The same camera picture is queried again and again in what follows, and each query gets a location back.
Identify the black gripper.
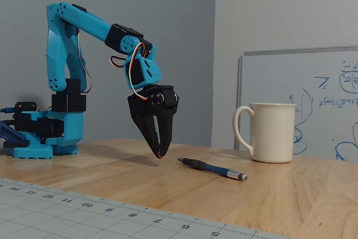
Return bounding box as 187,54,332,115
127,85,180,160

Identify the blue and black pen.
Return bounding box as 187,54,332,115
177,157,248,181

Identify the blue robot arm with base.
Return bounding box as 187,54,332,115
6,2,163,160

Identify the cream ceramic mug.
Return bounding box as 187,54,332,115
232,102,297,164

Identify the grey gridded cutting mat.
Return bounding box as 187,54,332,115
0,177,294,239

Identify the black controller board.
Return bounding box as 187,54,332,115
14,101,37,119

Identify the dark blue table clamp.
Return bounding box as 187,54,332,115
0,120,30,150

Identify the whiteboard with blue writing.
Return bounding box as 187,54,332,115
234,45,358,162

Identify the wrist servo wire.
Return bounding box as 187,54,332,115
109,41,149,101

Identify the upper arm servo wire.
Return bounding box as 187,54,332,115
76,28,93,95

